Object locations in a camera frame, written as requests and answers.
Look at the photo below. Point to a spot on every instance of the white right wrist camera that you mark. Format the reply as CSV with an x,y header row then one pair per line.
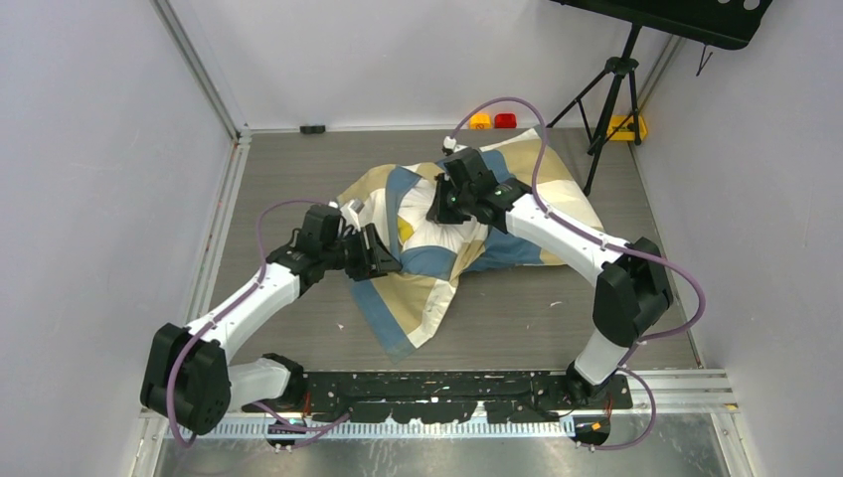
x,y
450,146

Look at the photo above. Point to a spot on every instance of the black overhead panel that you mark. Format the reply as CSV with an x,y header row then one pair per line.
x,y
726,25

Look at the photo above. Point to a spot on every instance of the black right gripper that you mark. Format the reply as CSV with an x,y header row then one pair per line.
x,y
440,211

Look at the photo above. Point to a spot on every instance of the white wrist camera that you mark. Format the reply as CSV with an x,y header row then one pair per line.
x,y
350,213
450,146

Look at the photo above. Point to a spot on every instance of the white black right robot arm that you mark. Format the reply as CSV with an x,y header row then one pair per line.
x,y
631,286

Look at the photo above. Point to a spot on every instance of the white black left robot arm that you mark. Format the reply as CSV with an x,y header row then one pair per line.
x,y
190,378

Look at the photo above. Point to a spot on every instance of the red block toy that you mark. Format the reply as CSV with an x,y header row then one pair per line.
x,y
505,120

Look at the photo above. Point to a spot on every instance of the small black wall object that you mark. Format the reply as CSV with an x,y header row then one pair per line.
x,y
312,129

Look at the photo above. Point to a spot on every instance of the yellow block toy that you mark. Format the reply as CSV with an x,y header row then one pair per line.
x,y
480,121

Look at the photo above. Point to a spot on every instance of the blue tan white checked pillowcase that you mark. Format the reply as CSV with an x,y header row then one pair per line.
x,y
405,309

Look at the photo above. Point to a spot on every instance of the yellow box by tripod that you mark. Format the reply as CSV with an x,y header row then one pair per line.
x,y
626,128

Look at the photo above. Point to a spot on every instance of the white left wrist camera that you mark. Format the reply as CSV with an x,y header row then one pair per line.
x,y
350,213

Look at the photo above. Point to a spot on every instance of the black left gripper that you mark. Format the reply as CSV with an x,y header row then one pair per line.
x,y
385,261

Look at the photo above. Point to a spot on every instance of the black tripod stand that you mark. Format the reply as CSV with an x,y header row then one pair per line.
x,y
622,70

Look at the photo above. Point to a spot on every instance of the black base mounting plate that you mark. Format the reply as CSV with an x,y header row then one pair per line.
x,y
442,397

